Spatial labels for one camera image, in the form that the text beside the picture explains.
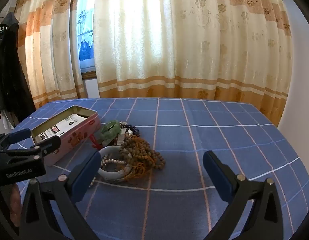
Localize brown wooden bead necklace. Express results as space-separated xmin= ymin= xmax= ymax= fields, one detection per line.
xmin=119 ymin=135 xmax=166 ymax=182

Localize pink floral tin box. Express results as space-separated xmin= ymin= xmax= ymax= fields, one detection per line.
xmin=31 ymin=105 xmax=100 ymax=167

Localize red knotted cord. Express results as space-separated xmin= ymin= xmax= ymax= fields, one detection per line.
xmin=89 ymin=134 xmax=102 ymax=151

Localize green jade bracelet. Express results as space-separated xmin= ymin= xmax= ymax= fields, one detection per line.
xmin=99 ymin=120 xmax=123 ymax=147

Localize dark blue bead bracelet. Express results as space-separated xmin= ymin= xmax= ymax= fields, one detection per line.
xmin=126 ymin=124 xmax=140 ymax=137

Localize pearl bead bracelet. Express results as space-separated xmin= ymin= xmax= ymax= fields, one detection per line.
xmin=88 ymin=155 xmax=128 ymax=188

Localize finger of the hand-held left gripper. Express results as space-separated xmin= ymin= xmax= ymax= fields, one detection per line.
xmin=0 ymin=128 xmax=32 ymax=152
xmin=0 ymin=135 xmax=62 ymax=165

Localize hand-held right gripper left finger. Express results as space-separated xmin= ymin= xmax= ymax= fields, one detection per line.
xmin=19 ymin=150 xmax=102 ymax=240

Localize person's left forearm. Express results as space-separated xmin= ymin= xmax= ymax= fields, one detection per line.
xmin=1 ymin=184 xmax=22 ymax=228

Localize dark hanging coat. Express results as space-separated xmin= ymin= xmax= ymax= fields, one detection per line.
xmin=0 ymin=11 xmax=36 ymax=128

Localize silver metal wristwatch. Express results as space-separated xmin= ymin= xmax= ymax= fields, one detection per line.
xmin=116 ymin=121 xmax=133 ymax=147

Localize white printed paper card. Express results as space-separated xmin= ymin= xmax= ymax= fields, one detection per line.
xmin=36 ymin=113 xmax=88 ymax=143

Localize cream orange floral curtain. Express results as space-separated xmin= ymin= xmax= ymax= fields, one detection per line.
xmin=14 ymin=0 xmax=87 ymax=108
xmin=93 ymin=0 xmax=295 ymax=128

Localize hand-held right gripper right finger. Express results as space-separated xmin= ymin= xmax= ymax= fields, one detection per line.
xmin=203 ymin=150 xmax=307 ymax=240

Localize blue checked tablecloth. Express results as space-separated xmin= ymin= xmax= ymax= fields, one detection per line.
xmin=14 ymin=97 xmax=309 ymax=240

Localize window with wooden sill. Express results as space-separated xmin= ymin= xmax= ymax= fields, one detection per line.
xmin=77 ymin=0 xmax=98 ymax=80

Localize white jade bangle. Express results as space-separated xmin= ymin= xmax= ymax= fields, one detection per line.
xmin=97 ymin=146 xmax=133 ymax=181

